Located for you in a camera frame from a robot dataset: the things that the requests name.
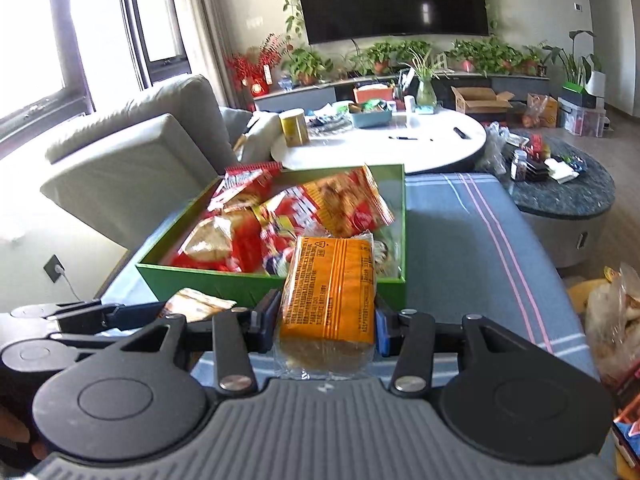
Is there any orange cracker packet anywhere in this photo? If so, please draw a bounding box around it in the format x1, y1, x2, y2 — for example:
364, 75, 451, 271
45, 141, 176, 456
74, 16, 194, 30
274, 232, 376, 379

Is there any red cracker snack bag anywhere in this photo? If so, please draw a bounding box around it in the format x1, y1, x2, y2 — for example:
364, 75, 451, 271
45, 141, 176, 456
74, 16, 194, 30
168, 209, 262, 273

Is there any yellow red lobster snack bag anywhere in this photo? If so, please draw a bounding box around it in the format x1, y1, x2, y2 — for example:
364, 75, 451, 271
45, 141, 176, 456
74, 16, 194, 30
253, 185, 321, 278

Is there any blue tray with snacks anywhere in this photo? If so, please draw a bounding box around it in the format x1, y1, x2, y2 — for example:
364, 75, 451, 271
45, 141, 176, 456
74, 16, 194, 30
348, 100, 393, 129

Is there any plastic bag with snacks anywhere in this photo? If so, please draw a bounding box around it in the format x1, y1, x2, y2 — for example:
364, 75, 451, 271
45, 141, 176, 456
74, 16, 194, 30
585, 262, 639, 386

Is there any pale yellow snack packet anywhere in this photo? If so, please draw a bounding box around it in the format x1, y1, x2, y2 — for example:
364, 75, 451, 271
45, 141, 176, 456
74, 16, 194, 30
158, 288, 236, 323

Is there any green storage box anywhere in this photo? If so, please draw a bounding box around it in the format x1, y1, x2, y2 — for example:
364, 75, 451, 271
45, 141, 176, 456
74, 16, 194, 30
136, 165, 407, 310

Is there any blue striped cloth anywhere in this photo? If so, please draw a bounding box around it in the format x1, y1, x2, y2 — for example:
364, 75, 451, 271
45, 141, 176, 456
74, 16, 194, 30
102, 174, 598, 376

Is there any red orange snack bag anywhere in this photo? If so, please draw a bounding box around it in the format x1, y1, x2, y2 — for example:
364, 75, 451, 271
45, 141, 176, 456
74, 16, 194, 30
303, 166, 395, 237

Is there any red white snack bag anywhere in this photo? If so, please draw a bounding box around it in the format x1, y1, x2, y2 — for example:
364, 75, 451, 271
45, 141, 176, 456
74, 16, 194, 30
207, 162, 282, 214

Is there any white oval coffee table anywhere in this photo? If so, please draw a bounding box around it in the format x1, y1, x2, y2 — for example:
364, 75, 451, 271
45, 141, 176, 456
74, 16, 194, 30
271, 108, 487, 174

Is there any grey sofa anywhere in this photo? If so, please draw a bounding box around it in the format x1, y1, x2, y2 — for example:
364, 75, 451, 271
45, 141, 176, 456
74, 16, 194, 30
40, 75, 282, 250

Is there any small dark glass jar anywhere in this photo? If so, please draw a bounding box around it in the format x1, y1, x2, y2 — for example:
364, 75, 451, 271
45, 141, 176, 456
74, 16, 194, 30
510, 150, 528, 182

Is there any black marker pen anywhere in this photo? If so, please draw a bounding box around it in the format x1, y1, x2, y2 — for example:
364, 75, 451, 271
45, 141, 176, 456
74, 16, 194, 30
454, 127, 471, 140

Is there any yellow tin can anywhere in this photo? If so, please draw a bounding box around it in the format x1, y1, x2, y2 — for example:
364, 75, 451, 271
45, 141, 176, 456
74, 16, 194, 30
279, 108, 309, 148

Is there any dark marble round table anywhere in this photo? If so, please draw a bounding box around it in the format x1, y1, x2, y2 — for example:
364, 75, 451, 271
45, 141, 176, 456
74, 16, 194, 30
500, 134, 615, 269

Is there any glass vase with plant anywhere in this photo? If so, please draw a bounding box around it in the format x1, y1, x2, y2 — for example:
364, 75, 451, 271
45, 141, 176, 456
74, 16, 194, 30
408, 48, 448, 110

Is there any cardboard box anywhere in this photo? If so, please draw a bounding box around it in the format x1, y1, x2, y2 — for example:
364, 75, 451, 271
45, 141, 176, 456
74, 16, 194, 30
451, 87, 514, 115

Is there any grey tv cabinet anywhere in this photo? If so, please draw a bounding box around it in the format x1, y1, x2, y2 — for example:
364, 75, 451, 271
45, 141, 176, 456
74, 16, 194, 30
252, 72, 551, 114

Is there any red flower decoration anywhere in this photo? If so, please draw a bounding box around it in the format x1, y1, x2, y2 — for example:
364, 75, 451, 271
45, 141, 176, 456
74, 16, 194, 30
226, 34, 292, 98

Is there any clear plastic storage bin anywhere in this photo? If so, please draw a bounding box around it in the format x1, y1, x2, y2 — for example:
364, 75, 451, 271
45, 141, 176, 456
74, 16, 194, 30
558, 98, 606, 138

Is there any tall potted plant white pot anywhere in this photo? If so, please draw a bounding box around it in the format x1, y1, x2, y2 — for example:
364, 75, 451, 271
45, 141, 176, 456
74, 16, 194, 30
541, 29, 602, 94

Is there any window with dark frame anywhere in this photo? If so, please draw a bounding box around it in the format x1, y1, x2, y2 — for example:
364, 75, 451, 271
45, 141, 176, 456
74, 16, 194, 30
1, 0, 191, 156

